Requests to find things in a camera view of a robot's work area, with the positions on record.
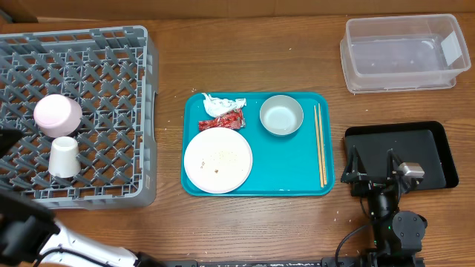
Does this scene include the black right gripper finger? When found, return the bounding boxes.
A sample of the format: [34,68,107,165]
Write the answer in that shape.
[341,146,367,184]
[387,149,402,180]

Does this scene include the wooden chopstick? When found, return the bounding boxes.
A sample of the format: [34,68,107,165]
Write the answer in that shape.
[313,106,324,189]
[318,103,327,186]

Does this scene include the grey bowl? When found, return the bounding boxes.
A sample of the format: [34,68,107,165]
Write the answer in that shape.
[260,95,304,136]

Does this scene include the cream white cup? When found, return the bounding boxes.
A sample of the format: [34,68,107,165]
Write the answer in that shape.
[48,136,81,178]

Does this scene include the pink bowl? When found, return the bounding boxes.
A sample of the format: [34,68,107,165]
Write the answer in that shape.
[33,94,82,138]

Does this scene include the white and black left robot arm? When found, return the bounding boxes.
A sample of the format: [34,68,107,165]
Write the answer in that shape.
[1,128,168,266]

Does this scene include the black rectangular tray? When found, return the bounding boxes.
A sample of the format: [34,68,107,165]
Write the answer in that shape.
[344,121,459,191]

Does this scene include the teal serving tray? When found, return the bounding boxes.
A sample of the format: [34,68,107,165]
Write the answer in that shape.
[180,91,336,197]

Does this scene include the clear plastic bin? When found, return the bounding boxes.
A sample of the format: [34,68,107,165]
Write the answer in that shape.
[340,14,471,93]

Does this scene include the red snack wrapper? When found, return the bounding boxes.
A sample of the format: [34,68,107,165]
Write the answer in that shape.
[198,108,246,131]

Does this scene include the large white dirty plate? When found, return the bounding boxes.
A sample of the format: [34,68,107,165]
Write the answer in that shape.
[183,128,253,194]

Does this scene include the crumpled white napkin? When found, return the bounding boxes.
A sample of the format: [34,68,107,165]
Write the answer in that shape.
[203,93,246,118]

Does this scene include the grey plastic dish rack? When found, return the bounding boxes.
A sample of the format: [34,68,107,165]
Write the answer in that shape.
[1,25,158,210]

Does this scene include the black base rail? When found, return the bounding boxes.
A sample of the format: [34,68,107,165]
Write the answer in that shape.
[163,257,372,267]

